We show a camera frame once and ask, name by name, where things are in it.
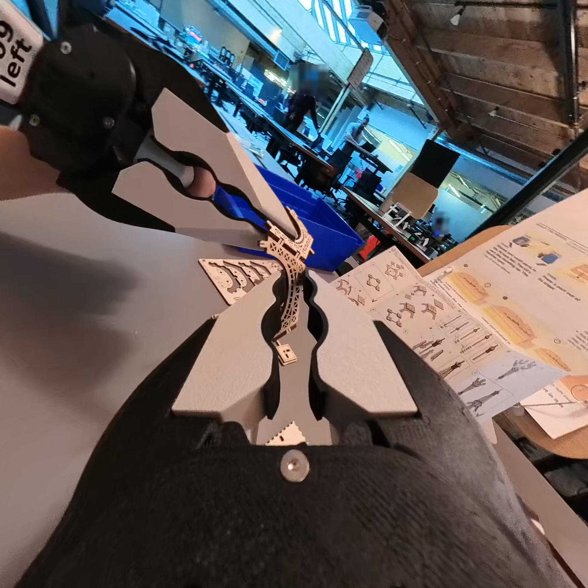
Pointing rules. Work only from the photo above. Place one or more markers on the wooden square platform piece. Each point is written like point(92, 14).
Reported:
point(287, 436)

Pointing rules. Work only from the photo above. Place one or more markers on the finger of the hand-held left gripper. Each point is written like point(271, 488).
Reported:
point(183, 213)
point(216, 151)

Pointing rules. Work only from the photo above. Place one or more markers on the wooden square frame piece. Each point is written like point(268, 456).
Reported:
point(287, 354)

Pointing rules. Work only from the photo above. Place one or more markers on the ceiling spotlight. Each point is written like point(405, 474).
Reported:
point(455, 17)

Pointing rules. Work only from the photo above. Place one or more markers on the person's left hand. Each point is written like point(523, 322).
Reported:
point(202, 183)

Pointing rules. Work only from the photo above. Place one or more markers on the wooden tower base model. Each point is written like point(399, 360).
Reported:
point(289, 257)

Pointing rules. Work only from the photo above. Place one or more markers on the black stand with round disc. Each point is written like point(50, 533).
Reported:
point(528, 183)

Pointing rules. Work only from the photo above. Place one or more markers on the assembly diagram sheet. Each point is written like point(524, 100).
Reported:
point(413, 321)

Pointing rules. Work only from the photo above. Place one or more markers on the hanging sign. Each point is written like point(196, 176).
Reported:
point(360, 69)

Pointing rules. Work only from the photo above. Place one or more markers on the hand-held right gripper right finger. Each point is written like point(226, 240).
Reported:
point(363, 367)

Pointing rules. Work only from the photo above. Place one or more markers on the wooden sheet with arch cutouts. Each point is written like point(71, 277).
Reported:
point(229, 275)

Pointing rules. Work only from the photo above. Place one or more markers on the blue divided plastic bin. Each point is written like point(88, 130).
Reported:
point(330, 229)

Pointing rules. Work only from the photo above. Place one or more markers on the black monitor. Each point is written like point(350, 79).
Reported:
point(434, 163)

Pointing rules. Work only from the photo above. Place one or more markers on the large printed instruction sheet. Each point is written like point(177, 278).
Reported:
point(528, 285)

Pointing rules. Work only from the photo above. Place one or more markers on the tan panel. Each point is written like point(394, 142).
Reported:
point(415, 202)

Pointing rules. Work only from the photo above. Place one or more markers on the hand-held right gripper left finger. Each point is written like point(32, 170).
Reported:
point(220, 367)

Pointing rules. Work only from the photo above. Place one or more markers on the person's left forearm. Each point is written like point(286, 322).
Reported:
point(23, 165)

